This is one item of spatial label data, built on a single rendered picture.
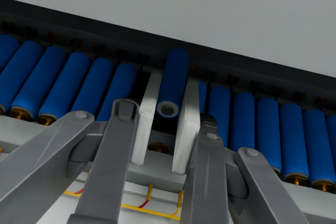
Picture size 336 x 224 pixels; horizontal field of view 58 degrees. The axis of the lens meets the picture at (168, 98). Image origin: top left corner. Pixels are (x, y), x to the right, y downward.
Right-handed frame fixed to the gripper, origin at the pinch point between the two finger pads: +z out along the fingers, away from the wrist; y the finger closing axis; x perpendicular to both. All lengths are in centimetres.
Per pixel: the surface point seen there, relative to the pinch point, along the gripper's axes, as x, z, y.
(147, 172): -4.1, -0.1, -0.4
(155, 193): -5.9, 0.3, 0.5
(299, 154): -2.4, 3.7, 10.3
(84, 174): -5.8, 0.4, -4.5
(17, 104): -3.0, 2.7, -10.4
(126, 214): -7.3, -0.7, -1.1
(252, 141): -2.4, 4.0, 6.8
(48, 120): -3.6, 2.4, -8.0
